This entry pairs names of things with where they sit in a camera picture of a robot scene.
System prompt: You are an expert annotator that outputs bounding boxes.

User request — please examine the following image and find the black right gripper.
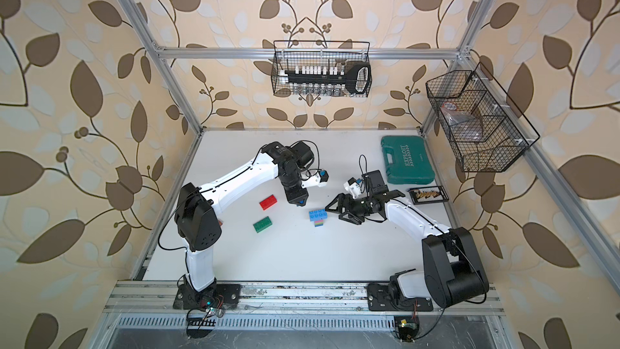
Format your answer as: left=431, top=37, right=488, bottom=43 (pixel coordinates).
left=326, top=193, right=374, bottom=224

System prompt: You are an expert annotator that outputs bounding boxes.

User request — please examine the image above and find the light blue lego brick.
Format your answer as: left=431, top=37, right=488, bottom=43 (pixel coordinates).
left=308, top=209, right=327, bottom=221

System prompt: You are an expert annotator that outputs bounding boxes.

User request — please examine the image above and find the red lego brick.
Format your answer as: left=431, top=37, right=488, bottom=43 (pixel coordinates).
left=259, top=195, right=278, bottom=211

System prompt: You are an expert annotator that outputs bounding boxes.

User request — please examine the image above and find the dark green lego brick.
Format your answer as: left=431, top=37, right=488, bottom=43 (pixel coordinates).
left=253, top=217, right=273, bottom=234

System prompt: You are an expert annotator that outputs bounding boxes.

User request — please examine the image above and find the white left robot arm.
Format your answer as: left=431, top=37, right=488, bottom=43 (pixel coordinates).
left=174, top=142, right=329, bottom=296

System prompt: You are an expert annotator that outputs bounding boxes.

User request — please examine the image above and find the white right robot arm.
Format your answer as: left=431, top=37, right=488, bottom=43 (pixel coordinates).
left=325, top=190, right=490, bottom=310

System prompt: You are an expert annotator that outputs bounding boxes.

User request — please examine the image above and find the green plastic tool case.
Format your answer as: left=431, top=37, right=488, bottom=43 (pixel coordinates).
left=380, top=136, right=435, bottom=185

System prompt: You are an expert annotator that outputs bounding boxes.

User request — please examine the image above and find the black charging board with connectors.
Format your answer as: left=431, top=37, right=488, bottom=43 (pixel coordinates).
left=408, top=186, right=449, bottom=205

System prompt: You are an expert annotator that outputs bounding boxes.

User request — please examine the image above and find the black socket set holder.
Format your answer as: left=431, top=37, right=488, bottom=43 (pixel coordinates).
left=271, top=62, right=372, bottom=97

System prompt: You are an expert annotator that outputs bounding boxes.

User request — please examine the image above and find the small electronics board right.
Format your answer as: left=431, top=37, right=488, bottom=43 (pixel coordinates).
left=394, top=316, right=420, bottom=343

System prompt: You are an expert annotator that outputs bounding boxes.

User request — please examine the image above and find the small electronics board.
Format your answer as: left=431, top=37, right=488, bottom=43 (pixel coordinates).
left=185, top=297, right=225, bottom=339
left=394, top=316, right=420, bottom=343

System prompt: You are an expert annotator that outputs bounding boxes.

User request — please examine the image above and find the plastic bag in basket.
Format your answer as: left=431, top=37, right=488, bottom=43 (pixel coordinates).
left=440, top=103, right=484, bottom=142

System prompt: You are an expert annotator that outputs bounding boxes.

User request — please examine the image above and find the small electronics board left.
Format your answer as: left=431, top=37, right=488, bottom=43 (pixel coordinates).
left=185, top=297, right=225, bottom=339

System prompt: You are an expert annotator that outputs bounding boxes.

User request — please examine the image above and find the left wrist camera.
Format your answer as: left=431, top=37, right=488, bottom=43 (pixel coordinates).
left=302, top=169, right=329, bottom=188

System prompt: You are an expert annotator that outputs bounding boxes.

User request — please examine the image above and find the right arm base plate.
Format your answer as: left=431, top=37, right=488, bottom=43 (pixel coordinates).
left=367, top=283, right=434, bottom=312

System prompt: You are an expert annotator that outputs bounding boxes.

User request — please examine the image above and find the black wire basket centre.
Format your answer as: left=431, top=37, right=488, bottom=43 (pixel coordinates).
left=271, top=39, right=372, bottom=98

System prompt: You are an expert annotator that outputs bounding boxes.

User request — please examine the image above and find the black wire basket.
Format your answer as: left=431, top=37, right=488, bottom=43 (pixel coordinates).
left=426, top=63, right=540, bottom=173
left=271, top=39, right=372, bottom=98

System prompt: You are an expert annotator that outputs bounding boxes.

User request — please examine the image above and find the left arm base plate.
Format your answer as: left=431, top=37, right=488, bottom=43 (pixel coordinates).
left=173, top=283, right=242, bottom=310

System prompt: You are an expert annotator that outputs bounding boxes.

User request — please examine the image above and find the black wire basket right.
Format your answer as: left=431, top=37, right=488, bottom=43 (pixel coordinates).
left=426, top=63, right=540, bottom=173

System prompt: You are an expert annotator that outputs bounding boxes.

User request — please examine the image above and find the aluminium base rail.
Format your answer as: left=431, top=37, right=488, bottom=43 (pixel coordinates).
left=103, top=280, right=505, bottom=317

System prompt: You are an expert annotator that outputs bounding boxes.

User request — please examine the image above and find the horizontal aluminium frame bar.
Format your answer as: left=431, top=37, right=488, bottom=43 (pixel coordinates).
left=157, top=47, right=461, bottom=61

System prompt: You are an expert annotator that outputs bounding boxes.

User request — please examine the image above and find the aluminium frame post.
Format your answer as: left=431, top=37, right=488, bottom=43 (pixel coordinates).
left=458, top=0, right=496, bottom=57

